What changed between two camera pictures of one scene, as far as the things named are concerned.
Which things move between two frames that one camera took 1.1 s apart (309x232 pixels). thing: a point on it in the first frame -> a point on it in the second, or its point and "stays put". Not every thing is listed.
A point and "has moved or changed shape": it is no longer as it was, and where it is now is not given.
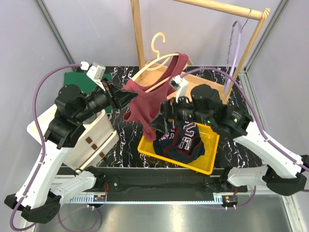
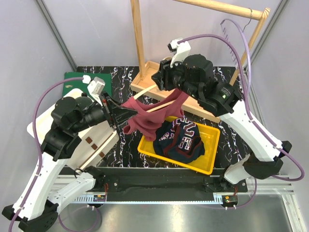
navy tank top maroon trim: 181,143 stays put
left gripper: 117,98 -> 114,112
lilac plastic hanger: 235,54 -> 243,26
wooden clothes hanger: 188,61 has moved or changed shape
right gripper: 169,109 -> 163,81
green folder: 85,83 stays put
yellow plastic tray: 210,138 stays put
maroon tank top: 147,105 has moved or changed shape
